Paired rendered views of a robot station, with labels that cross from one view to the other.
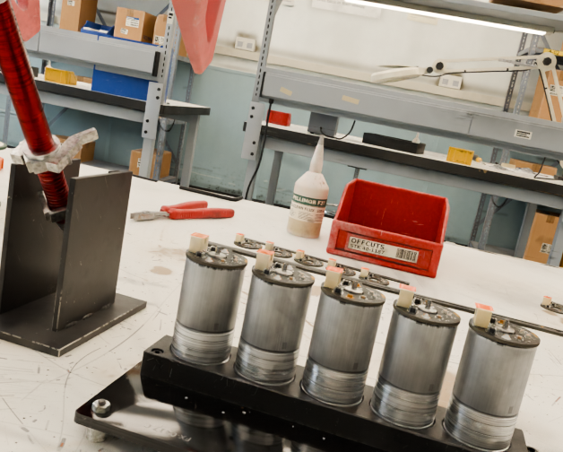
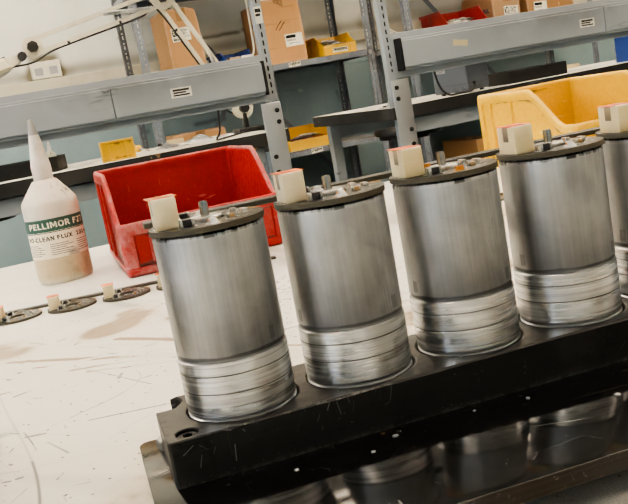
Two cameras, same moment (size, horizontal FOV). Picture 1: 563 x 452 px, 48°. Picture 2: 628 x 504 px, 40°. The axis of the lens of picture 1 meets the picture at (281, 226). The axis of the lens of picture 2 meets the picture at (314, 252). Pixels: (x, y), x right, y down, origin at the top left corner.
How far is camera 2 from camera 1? 12 cm
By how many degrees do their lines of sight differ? 27
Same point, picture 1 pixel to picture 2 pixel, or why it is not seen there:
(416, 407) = (609, 283)
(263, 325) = (354, 282)
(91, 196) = not seen: outside the picture
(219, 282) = (249, 251)
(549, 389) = not seen: hidden behind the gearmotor
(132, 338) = (45, 484)
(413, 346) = (576, 195)
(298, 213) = (51, 248)
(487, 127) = (135, 100)
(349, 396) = (515, 324)
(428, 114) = (53, 111)
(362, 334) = (498, 217)
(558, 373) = not seen: hidden behind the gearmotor
